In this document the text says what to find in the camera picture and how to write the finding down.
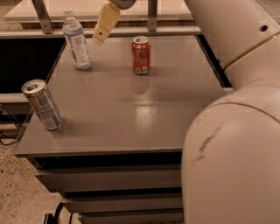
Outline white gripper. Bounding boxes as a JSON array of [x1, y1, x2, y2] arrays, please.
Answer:
[[93, 0, 137, 45]]

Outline clear blue-labelled plastic bottle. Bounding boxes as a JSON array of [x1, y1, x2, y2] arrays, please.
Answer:
[[62, 8, 91, 70]]

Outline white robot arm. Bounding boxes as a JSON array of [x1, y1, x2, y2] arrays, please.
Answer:
[[181, 0, 280, 224]]

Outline red soda can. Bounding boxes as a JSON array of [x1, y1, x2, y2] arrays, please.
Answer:
[[131, 36, 151, 75]]

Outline white background table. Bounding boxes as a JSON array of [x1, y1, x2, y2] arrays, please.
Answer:
[[4, 0, 193, 23]]

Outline silver energy drink can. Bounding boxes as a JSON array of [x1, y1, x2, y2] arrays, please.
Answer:
[[22, 79, 63, 130]]

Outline grey drawer cabinet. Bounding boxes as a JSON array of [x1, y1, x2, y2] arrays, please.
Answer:
[[16, 36, 225, 224]]

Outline metal railing frame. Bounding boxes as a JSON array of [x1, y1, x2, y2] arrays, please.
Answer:
[[0, 0, 201, 39]]

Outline black floor cable left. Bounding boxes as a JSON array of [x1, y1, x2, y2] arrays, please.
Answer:
[[0, 128, 21, 147]]

